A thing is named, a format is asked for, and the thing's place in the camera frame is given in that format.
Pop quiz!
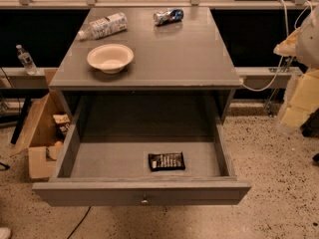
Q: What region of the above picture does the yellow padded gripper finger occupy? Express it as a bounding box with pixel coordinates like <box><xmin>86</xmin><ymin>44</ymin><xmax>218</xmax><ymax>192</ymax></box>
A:
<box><xmin>273</xmin><ymin>27</ymin><xmax>319</xmax><ymax>127</ymax></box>

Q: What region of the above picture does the black rxbar chocolate wrapper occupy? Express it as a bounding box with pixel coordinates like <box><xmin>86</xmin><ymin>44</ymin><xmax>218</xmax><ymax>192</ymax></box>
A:
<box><xmin>148</xmin><ymin>152</ymin><xmax>185</xmax><ymax>171</ymax></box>

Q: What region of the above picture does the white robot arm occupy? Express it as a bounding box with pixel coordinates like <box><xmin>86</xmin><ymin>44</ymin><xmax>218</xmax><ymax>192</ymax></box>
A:
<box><xmin>273</xmin><ymin>6</ymin><xmax>319</xmax><ymax>127</ymax></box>

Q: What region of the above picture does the grey cabinet counter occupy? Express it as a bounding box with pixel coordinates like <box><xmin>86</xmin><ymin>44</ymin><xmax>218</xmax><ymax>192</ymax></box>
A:
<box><xmin>49</xmin><ymin>6</ymin><xmax>243</xmax><ymax>122</ymax></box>

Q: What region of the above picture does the metal drawer knob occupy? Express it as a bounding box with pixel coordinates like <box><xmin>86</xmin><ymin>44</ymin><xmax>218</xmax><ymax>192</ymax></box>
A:
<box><xmin>141</xmin><ymin>194</ymin><xmax>150</xmax><ymax>206</ymax></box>

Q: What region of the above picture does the grey open top drawer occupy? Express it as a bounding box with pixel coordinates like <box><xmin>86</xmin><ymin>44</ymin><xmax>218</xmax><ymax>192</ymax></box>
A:
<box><xmin>33</xmin><ymin>95</ymin><xmax>251</xmax><ymax>206</ymax></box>

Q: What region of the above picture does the crushed silver blue can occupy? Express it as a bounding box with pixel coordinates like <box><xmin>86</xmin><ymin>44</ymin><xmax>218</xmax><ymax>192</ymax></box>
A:
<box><xmin>154</xmin><ymin>8</ymin><xmax>183</xmax><ymax>26</ymax></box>

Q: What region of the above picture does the white paper bowl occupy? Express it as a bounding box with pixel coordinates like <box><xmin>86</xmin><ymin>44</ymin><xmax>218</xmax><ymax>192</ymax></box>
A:
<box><xmin>87</xmin><ymin>44</ymin><xmax>134</xmax><ymax>74</ymax></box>

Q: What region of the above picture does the lying clear water bottle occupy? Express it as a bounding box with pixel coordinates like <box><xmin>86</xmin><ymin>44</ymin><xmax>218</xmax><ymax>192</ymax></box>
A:
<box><xmin>78</xmin><ymin>12</ymin><xmax>128</xmax><ymax>41</ymax></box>

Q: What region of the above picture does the snack box in cardboard box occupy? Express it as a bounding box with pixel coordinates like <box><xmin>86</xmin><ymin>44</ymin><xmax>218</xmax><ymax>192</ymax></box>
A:
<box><xmin>53</xmin><ymin>114</ymin><xmax>71</xmax><ymax>135</ymax></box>

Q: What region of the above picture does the open cardboard box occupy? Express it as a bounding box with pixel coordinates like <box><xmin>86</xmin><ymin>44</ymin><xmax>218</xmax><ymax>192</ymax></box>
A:
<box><xmin>9</xmin><ymin>68</ymin><xmax>69</xmax><ymax>180</ymax></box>

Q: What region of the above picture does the standing small water bottle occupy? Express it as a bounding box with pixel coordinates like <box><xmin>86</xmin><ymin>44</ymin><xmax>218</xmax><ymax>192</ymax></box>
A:
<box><xmin>16</xmin><ymin>45</ymin><xmax>37</xmax><ymax>76</ymax></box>

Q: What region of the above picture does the white shoe tip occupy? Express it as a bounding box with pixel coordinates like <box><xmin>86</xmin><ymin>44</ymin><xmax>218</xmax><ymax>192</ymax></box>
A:
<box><xmin>0</xmin><ymin>227</ymin><xmax>12</xmax><ymax>239</ymax></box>

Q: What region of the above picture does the white cable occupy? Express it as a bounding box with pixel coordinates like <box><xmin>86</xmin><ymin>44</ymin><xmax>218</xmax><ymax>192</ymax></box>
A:
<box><xmin>239</xmin><ymin>0</ymin><xmax>314</xmax><ymax>93</ymax></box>

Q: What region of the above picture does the black floor cable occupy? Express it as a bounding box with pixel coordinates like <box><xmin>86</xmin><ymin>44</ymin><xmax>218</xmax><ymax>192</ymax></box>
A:
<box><xmin>65</xmin><ymin>205</ymin><xmax>92</xmax><ymax>239</ymax></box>

